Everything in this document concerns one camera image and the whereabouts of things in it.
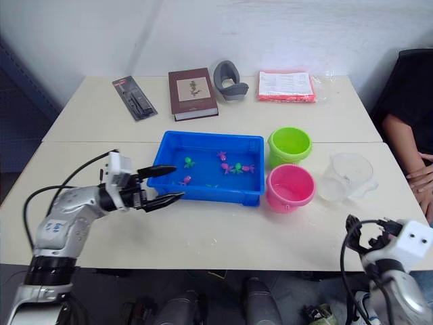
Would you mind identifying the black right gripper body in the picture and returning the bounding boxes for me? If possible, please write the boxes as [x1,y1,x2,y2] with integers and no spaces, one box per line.
[359,232,393,258]

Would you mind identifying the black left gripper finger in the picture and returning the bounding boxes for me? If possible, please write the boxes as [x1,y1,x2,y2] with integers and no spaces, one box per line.
[143,192,186,214]
[137,165,177,180]

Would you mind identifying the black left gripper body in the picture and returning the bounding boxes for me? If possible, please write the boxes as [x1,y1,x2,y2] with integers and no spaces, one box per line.
[118,171,160,214]

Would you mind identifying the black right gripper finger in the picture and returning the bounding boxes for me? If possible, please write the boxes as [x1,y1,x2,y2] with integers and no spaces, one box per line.
[345,215,362,240]

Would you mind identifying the blue plastic tub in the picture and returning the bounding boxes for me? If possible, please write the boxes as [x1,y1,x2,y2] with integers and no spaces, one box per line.
[147,131,266,207]

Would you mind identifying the clear plastic measuring cup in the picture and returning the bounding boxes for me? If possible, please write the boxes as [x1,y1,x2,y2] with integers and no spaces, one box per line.
[319,152,380,203]

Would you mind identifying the pink plastic bucket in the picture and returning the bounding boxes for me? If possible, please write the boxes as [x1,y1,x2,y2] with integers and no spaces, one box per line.
[265,164,317,215]

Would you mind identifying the green plastic bucket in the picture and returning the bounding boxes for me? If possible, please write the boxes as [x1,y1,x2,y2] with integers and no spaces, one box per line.
[268,126,313,171]

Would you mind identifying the person's left hand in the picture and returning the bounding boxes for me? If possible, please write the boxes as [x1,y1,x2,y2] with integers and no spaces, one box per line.
[417,182,433,226]

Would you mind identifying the person's right hand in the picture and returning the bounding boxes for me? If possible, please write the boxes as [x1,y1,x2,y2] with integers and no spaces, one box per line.
[405,152,433,186]

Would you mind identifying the white and blue sneaker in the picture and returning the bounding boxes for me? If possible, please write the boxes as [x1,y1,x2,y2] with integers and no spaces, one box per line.
[353,290,375,325]

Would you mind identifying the black blister pack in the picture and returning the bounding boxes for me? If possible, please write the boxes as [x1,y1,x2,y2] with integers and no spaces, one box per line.
[112,76,159,122]

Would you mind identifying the brown hardcover book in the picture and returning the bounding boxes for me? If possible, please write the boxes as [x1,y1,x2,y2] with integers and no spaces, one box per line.
[168,67,220,123]

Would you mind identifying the green and black object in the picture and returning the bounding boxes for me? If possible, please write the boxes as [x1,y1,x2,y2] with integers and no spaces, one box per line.
[302,303,338,325]

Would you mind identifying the dark rounded shape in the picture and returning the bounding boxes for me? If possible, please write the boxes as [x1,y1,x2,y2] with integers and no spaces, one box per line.
[242,276,283,325]
[154,290,208,325]

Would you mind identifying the person in black shirt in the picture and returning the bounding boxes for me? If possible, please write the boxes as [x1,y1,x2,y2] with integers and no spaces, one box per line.
[381,81,433,228]

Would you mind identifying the red packet in clear plastic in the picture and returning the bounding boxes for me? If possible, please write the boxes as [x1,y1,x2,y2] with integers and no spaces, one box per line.
[255,70,328,105]

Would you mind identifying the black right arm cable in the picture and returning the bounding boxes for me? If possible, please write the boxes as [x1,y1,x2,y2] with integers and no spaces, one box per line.
[339,218,405,325]

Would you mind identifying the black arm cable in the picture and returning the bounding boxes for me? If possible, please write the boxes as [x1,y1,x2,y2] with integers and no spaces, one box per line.
[339,218,405,325]
[22,148,121,250]

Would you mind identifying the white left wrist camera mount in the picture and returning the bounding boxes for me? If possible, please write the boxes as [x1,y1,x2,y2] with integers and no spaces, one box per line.
[105,151,136,190]

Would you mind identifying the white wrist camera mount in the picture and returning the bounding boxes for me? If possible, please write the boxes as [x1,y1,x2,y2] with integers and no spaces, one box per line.
[388,219,433,265]
[105,151,136,190]

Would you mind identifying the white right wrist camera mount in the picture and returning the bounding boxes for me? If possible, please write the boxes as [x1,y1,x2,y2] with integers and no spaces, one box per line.
[388,219,433,265]

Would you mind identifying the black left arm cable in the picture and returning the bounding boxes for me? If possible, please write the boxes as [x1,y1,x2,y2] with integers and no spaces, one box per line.
[22,148,121,250]

